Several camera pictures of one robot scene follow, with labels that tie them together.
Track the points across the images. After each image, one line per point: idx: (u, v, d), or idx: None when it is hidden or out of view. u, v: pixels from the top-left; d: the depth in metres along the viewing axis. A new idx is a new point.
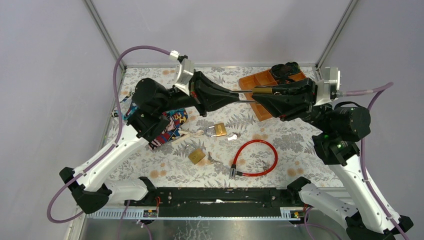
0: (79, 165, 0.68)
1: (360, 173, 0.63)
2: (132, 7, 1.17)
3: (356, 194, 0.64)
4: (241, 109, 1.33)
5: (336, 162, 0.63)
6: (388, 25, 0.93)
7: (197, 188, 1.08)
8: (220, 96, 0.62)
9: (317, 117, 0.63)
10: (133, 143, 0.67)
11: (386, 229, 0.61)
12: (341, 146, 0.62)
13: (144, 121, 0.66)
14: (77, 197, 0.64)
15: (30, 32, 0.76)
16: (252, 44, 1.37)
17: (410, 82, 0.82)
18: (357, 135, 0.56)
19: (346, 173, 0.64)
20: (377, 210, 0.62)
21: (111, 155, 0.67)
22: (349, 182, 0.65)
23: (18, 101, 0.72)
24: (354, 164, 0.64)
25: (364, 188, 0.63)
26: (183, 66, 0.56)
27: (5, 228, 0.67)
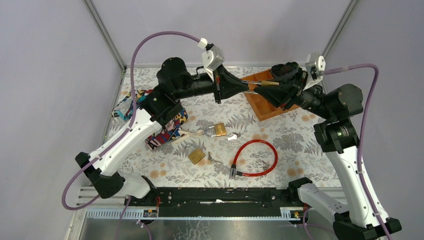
0: (94, 150, 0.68)
1: (355, 164, 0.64)
2: (132, 7, 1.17)
3: (348, 185, 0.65)
4: (241, 109, 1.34)
5: (333, 149, 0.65)
6: (387, 26, 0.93)
7: (197, 188, 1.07)
8: (235, 84, 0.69)
9: (314, 103, 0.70)
10: (147, 126, 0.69)
11: (369, 224, 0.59)
12: (342, 134, 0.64)
13: (159, 103, 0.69)
14: (94, 181, 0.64)
15: (30, 33, 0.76)
16: (252, 44, 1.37)
17: (411, 82, 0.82)
18: (346, 107, 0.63)
19: (341, 162, 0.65)
20: (364, 203, 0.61)
21: (126, 138, 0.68)
22: (343, 171, 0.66)
23: (18, 101, 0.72)
24: (350, 154, 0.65)
25: (355, 179, 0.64)
26: (214, 53, 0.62)
27: (5, 228, 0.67)
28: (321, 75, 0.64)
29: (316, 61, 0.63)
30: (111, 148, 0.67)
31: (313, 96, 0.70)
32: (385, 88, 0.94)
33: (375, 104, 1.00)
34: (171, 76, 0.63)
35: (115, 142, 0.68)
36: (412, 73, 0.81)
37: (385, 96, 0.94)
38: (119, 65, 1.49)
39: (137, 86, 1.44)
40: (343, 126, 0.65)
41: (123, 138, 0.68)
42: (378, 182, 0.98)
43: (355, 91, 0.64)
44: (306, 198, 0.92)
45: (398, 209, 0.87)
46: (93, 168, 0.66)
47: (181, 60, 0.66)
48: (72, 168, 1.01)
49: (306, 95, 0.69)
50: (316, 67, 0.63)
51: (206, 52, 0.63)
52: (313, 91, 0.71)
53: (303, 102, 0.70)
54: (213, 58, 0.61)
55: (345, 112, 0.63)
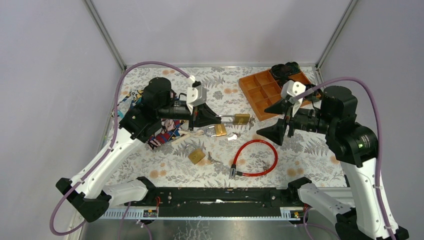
0: (75, 175, 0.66)
1: (373, 178, 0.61)
2: (131, 7, 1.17)
3: (361, 196, 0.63)
4: (242, 109, 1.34)
5: (352, 161, 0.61)
6: (387, 26, 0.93)
7: (197, 188, 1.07)
8: (209, 119, 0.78)
9: (313, 124, 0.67)
10: (128, 145, 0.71)
11: (379, 237, 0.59)
12: (362, 144, 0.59)
13: (137, 121, 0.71)
14: (78, 205, 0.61)
15: (29, 33, 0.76)
16: (252, 44, 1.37)
17: (411, 82, 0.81)
18: (340, 104, 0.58)
19: (358, 174, 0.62)
20: (377, 217, 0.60)
21: (108, 160, 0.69)
22: (359, 183, 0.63)
23: (19, 101, 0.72)
24: (368, 166, 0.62)
25: (372, 192, 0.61)
26: (198, 92, 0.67)
27: (6, 228, 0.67)
28: (294, 102, 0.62)
29: (289, 89, 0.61)
30: (93, 170, 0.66)
31: (308, 116, 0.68)
32: (386, 88, 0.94)
33: (376, 105, 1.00)
34: (157, 92, 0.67)
35: (98, 164, 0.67)
36: (412, 74, 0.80)
37: (385, 96, 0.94)
38: (119, 65, 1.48)
39: (137, 86, 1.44)
40: (363, 135, 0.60)
41: (105, 159, 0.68)
42: None
43: (341, 90, 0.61)
44: (306, 199, 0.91)
45: (398, 209, 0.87)
46: (76, 192, 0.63)
47: (167, 80, 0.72)
48: (71, 168, 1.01)
49: (300, 120, 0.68)
50: (290, 95, 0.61)
51: (191, 89, 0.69)
52: (305, 112, 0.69)
53: (301, 126, 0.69)
54: (197, 97, 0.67)
55: (341, 107, 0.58)
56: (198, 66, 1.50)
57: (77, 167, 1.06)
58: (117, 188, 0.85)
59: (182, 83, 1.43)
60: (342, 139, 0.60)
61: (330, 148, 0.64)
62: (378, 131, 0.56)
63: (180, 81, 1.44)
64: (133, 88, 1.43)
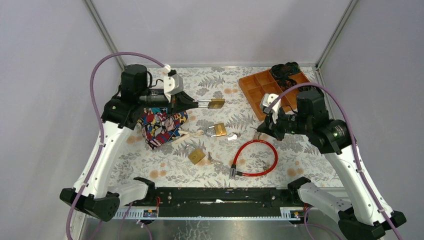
0: (76, 181, 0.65)
1: (355, 163, 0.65)
2: (131, 7, 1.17)
3: (350, 184, 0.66)
4: (242, 109, 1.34)
5: (331, 150, 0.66)
6: (386, 26, 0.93)
7: (197, 188, 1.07)
8: (186, 105, 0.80)
9: (291, 126, 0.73)
10: (118, 135, 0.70)
11: (376, 221, 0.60)
12: (337, 133, 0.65)
13: (119, 110, 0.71)
14: (92, 207, 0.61)
15: (29, 33, 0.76)
16: (252, 44, 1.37)
17: (410, 82, 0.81)
18: (311, 101, 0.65)
19: (340, 162, 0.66)
20: (368, 201, 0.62)
21: (103, 157, 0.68)
22: (343, 172, 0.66)
23: (19, 101, 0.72)
24: (348, 153, 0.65)
25: (357, 178, 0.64)
26: (175, 81, 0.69)
27: (6, 228, 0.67)
28: (269, 111, 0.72)
29: (264, 100, 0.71)
30: (93, 169, 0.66)
31: (288, 120, 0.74)
32: (385, 88, 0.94)
33: (375, 105, 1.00)
34: (136, 75, 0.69)
35: (95, 163, 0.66)
36: (411, 74, 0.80)
37: (385, 96, 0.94)
38: (119, 65, 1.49)
39: None
40: (337, 126, 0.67)
41: (100, 157, 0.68)
42: (377, 181, 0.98)
43: (311, 91, 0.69)
44: (307, 199, 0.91)
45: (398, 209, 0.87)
46: (84, 196, 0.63)
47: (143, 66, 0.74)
48: (71, 169, 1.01)
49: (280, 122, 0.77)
50: (265, 106, 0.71)
51: (167, 78, 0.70)
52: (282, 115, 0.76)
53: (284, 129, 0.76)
54: (174, 86, 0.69)
55: (311, 104, 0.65)
56: (198, 66, 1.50)
57: (77, 168, 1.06)
58: (122, 187, 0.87)
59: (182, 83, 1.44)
60: (319, 132, 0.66)
61: (312, 143, 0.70)
62: (345, 119, 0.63)
63: None
64: None
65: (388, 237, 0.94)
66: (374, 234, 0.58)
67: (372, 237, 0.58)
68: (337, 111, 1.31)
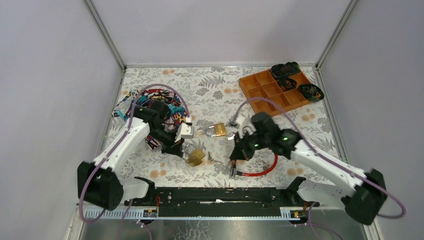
0: (97, 156, 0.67)
1: (311, 150, 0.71)
2: (131, 7, 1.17)
3: (320, 169, 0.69)
4: (241, 109, 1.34)
5: (291, 153, 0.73)
6: (386, 26, 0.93)
7: (197, 188, 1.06)
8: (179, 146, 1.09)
9: (254, 143, 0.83)
10: (141, 128, 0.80)
11: (356, 186, 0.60)
12: (287, 137, 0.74)
13: (144, 113, 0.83)
14: (108, 178, 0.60)
15: (29, 33, 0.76)
16: (252, 44, 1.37)
17: (410, 82, 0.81)
18: (262, 121, 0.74)
19: (300, 155, 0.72)
20: (339, 173, 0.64)
21: (127, 141, 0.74)
22: (310, 162, 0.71)
23: (19, 101, 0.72)
24: (301, 146, 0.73)
25: (320, 160, 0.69)
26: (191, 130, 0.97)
27: (6, 228, 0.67)
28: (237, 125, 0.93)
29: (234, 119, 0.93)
30: (116, 147, 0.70)
31: (250, 137, 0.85)
32: (385, 88, 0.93)
33: (375, 105, 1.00)
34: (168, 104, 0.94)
35: (118, 143, 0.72)
36: (412, 74, 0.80)
37: (385, 96, 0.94)
38: (119, 65, 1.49)
39: (137, 86, 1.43)
40: (287, 133, 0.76)
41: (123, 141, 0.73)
42: None
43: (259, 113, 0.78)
44: (310, 197, 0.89)
45: (398, 209, 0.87)
46: (102, 169, 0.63)
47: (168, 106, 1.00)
48: (72, 169, 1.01)
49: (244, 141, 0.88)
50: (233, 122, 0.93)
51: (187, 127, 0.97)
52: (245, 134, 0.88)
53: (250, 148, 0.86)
54: (189, 133, 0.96)
55: (263, 124, 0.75)
56: (198, 66, 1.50)
57: (77, 168, 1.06)
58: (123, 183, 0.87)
59: (182, 83, 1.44)
60: (278, 144, 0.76)
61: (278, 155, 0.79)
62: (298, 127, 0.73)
63: (180, 81, 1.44)
64: (133, 88, 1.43)
65: (387, 237, 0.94)
66: (361, 197, 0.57)
67: (362, 201, 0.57)
68: (337, 111, 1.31)
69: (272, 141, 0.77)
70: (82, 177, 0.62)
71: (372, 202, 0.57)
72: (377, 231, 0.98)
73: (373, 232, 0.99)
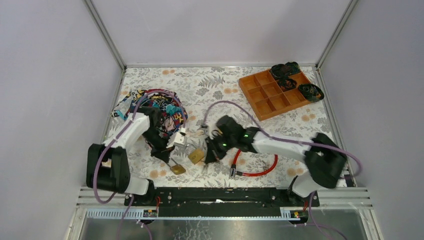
0: (106, 140, 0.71)
1: (265, 136, 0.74)
2: (131, 7, 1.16)
3: (278, 150, 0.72)
4: (241, 109, 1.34)
5: (254, 147, 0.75)
6: (386, 26, 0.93)
7: (197, 188, 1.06)
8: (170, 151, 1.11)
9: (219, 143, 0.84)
10: (144, 119, 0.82)
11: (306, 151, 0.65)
12: (248, 134, 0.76)
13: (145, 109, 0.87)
14: (119, 156, 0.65)
15: (29, 33, 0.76)
16: (252, 44, 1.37)
17: (410, 82, 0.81)
18: (224, 124, 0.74)
19: (259, 144, 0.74)
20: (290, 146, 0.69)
21: (133, 128, 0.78)
22: (268, 148, 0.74)
23: (19, 101, 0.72)
24: (259, 138, 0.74)
25: (273, 142, 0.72)
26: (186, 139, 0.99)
27: (6, 228, 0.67)
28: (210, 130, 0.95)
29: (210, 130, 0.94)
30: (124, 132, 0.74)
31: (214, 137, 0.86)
32: (385, 88, 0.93)
33: (375, 105, 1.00)
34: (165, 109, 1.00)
35: (124, 130, 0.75)
36: (412, 74, 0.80)
37: (385, 96, 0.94)
38: (119, 65, 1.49)
39: (137, 86, 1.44)
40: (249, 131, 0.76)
41: (129, 127, 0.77)
42: (377, 181, 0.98)
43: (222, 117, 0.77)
44: (302, 190, 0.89)
45: (398, 209, 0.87)
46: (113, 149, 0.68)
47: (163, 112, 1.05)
48: (72, 169, 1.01)
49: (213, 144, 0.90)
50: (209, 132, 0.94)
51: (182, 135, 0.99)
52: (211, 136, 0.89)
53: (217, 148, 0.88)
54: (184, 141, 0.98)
55: (225, 127, 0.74)
56: (198, 66, 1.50)
57: (77, 168, 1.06)
58: None
59: (182, 83, 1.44)
60: (241, 142, 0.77)
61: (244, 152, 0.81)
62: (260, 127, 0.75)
63: (180, 81, 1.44)
64: (133, 88, 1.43)
65: (387, 237, 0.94)
66: (312, 162, 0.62)
67: (315, 166, 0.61)
68: (337, 111, 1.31)
69: (238, 141, 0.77)
70: (94, 158, 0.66)
71: (325, 163, 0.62)
72: (377, 231, 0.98)
73: (373, 232, 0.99)
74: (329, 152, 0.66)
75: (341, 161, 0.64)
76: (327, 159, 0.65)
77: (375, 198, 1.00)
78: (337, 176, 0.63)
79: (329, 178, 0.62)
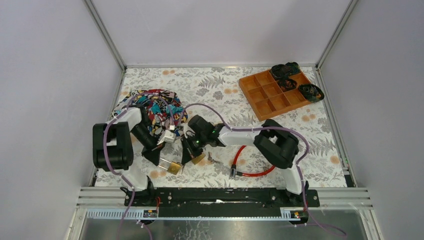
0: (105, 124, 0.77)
1: (227, 129, 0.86)
2: (131, 7, 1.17)
3: (238, 139, 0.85)
4: (242, 109, 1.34)
5: (222, 140, 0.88)
6: (386, 26, 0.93)
7: (197, 188, 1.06)
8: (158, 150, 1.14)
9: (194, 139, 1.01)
10: (137, 111, 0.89)
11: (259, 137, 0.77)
12: (215, 130, 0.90)
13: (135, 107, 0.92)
14: (123, 129, 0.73)
15: (29, 33, 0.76)
16: (252, 44, 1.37)
17: (410, 82, 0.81)
18: (194, 123, 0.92)
19: (224, 136, 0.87)
20: (245, 134, 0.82)
21: (128, 116, 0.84)
22: (230, 139, 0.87)
23: (19, 101, 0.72)
24: (224, 133, 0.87)
25: (233, 133, 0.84)
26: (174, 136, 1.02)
27: (7, 228, 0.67)
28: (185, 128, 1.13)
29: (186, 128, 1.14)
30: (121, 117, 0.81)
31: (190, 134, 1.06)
32: (385, 88, 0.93)
33: (375, 105, 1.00)
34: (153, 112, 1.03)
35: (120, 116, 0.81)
36: (412, 74, 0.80)
37: (385, 96, 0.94)
38: (119, 65, 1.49)
39: (137, 87, 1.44)
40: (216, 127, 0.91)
41: (124, 115, 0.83)
42: (378, 181, 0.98)
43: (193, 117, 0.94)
44: (294, 187, 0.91)
45: (399, 210, 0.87)
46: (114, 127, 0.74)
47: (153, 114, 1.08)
48: (72, 169, 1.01)
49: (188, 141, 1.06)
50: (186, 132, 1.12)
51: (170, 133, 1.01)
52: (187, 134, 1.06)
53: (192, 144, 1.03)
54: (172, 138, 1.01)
55: (196, 125, 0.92)
56: (198, 66, 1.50)
57: (78, 168, 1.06)
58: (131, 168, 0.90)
59: (182, 83, 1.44)
60: (211, 137, 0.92)
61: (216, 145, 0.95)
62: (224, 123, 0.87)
63: (180, 81, 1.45)
64: (133, 88, 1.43)
65: (388, 237, 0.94)
66: (261, 144, 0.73)
67: (264, 147, 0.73)
68: (337, 112, 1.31)
69: (208, 137, 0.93)
70: (99, 136, 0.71)
71: (273, 144, 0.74)
72: (377, 231, 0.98)
73: (373, 232, 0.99)
74: (279, 136, 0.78)
75: (289, 141, 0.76)
76: (279, 142, 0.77)
77: (375, 198, 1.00)
78: (287, 155, 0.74)
79: (280, 157, 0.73)
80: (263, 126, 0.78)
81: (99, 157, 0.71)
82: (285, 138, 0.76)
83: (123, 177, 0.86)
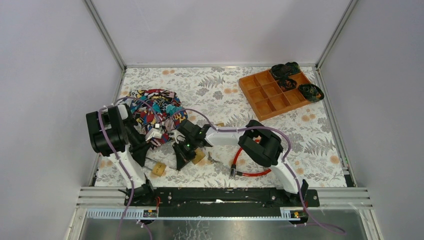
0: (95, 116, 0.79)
1: (213, 130, 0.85)
2: (131, 7, 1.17)
3: (225, 139, 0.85)
4: (242, 109, 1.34)
5: (209, 140, 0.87)
6: (386, 26, 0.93)
7: (197, 188, 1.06)
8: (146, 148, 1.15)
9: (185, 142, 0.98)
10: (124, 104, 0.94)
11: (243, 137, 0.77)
12: (202, 131, 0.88)
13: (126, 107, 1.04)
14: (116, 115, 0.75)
15: (28, 33, 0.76)
16: (251, 44, 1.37)
17: (411, 82, 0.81)
18: (181, 126, 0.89)
19: (210, 137, 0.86)
20: (231, 134, 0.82)
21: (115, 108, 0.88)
22: (218, 139, 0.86)
23: (19, 101, 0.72)
24: (211, 133, 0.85)
25: (220, 133, 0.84)
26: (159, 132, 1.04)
27: (6, 228, 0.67)
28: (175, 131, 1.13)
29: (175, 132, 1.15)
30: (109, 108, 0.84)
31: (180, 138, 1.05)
32: (385, 88, 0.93)
33: (375, 105, 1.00)
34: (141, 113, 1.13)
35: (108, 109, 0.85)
36: (412, 74, 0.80)
37: (385, 96, 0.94)
38: (119, 65, 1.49)
39: (137, 86, 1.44)
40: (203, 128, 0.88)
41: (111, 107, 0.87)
42: (378, 181, 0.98)
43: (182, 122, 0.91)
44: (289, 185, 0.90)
45: (399, 210, 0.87)
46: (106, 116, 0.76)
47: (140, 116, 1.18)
48: (71, 169, 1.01)
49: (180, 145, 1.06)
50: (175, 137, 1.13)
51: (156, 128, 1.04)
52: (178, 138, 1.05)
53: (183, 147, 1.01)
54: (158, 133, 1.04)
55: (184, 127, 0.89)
56: (198, 66, 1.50)
57: (78, 168, 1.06)
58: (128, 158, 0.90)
59: (182, 83, 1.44)
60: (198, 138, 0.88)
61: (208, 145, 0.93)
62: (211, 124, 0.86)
63: (180, 81, 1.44)
64: (133, 88, 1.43)
65: (388, 237, 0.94)
66: (245, 144, 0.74)
67: (248, 146, 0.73)
68: (337, 112, 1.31)
69: (195, 137, 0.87)
70: (93, 124, 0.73)
71: (257, 143, 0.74)
72: (377, 231, 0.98)
73: (373, 232, 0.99)
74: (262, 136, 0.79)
75: (273, 140, 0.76)
76: (262, 142, 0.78)
77: (375, 198, 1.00)
78: (270, 154, 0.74)
79: (263, 156, 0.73)
80: (247, 126, 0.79)
81: (96, 141, 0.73)
82: (268, 138, 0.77)
83: (120, 163, 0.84)
